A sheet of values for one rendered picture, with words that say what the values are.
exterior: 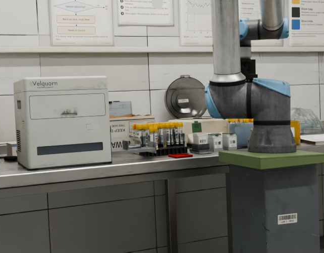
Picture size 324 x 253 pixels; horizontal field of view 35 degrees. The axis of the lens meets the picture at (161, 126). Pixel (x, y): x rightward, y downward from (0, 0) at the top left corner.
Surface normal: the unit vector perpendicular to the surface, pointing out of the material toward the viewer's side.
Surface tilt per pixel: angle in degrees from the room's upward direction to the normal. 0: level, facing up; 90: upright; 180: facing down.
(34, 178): 90
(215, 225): 90
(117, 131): 87
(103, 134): 90
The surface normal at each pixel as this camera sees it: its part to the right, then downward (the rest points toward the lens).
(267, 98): -0.26, 0.04
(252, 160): -0.92, 0.06
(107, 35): 0.41, 0.10
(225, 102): -0.25, 0.28
